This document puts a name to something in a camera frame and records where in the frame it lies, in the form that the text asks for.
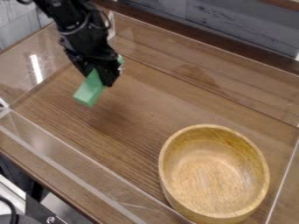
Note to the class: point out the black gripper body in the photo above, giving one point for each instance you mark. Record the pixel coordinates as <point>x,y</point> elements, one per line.
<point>86,43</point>

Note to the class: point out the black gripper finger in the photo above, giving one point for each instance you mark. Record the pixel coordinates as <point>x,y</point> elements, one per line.
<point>84,65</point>
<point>108,72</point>

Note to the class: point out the green rectangular block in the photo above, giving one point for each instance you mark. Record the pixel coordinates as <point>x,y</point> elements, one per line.
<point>90,88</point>

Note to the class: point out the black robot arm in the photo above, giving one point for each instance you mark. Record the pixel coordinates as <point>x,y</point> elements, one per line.
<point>70,14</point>

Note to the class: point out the brown wooden bowl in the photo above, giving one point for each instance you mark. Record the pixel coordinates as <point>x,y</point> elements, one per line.
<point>213,174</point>

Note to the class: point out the clear acrylic tray wall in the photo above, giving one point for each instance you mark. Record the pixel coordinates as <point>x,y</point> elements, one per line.
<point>94,155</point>

